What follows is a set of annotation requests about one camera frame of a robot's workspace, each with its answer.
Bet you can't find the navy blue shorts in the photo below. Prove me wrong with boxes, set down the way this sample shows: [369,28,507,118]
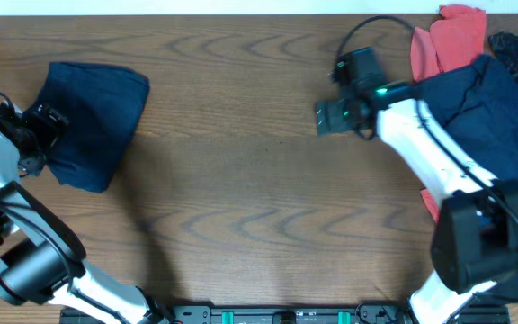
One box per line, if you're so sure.
[35,62,150,193]

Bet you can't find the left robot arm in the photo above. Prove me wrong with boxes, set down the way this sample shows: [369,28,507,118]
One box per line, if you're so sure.
[0,97,175,323]

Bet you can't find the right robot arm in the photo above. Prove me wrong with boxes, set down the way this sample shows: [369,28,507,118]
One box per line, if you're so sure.
[315,83,518,323]

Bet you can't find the red cloth garment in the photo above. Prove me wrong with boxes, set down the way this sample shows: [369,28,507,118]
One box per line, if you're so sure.
[409,4,488,224]

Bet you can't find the navy garment pile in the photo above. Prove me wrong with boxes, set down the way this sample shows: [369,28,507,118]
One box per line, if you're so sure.
[417,55,518,181]

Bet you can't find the black patterned garment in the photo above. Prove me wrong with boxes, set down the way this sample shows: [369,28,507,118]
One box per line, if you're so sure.
[487,31,518,77]

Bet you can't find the black garment bottom right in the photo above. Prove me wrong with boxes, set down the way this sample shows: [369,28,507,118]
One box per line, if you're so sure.
[479,274,518,305]

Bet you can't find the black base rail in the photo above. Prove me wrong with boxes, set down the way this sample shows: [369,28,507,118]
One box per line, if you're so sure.
[59,303,511,324]

